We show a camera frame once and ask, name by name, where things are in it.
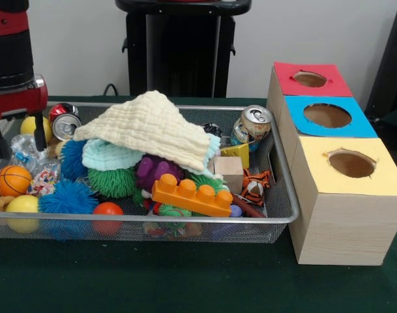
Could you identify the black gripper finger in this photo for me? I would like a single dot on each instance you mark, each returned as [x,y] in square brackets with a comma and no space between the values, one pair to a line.
[40,133]
[1,140]

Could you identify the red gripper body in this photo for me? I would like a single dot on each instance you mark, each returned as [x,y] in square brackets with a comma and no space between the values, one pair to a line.
[19,102]

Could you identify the crushed clear plastic bottle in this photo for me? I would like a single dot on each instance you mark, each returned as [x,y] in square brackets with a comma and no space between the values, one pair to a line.
[25,155]

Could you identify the mint knitted cloth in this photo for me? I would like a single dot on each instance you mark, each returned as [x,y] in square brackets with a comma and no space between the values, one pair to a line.
[110,156]

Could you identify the cream knitted cloth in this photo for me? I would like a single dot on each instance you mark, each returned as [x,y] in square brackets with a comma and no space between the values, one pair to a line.
[149,130]

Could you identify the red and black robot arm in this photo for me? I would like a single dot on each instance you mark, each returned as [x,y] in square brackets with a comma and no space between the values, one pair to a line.
[9,45]

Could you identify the silver mesh bin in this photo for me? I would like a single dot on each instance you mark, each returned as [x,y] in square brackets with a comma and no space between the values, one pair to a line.
[250,233]

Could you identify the wooden box with three holes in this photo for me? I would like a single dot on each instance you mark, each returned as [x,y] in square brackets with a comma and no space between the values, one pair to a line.
[348,228]

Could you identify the crushed red drink can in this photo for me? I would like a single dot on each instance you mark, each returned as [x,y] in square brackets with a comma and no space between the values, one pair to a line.
[66,125]

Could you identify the orange toy basketball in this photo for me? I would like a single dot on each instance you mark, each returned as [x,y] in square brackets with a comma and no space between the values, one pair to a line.
[12,181]

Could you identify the blue spiky rubber ball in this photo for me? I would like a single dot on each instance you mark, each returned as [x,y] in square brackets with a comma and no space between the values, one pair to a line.
[69,199]

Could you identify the green spiky rubber ball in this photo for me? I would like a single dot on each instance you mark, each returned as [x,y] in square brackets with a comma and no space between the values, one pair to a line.
[111,182]

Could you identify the purple spiky rubber toy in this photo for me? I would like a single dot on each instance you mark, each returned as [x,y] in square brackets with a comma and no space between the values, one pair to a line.
[154,171]

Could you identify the orange toy building block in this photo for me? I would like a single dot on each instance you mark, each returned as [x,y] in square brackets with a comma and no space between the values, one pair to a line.
[191,197]

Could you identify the dark green table cloth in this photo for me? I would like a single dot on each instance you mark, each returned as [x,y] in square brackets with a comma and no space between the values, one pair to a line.
[152,277]

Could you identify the tiger striped plush toy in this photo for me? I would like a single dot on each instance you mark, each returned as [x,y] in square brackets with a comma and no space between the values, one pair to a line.
[255,189]

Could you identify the black upright panel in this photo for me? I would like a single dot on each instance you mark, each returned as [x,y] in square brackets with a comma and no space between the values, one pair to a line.
[393,65]

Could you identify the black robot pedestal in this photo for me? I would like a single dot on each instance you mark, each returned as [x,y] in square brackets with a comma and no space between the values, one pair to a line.
[185,49]

